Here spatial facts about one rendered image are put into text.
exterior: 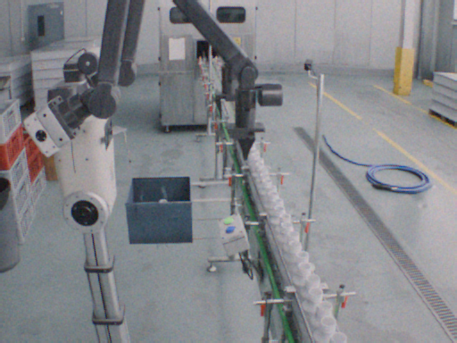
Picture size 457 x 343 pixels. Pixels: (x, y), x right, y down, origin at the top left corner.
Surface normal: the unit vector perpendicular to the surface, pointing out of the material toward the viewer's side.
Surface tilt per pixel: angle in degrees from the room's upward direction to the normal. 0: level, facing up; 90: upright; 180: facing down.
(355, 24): 90
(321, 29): 90
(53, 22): 90
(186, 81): 90
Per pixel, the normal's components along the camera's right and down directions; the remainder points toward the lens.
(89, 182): 0.09, 0.54
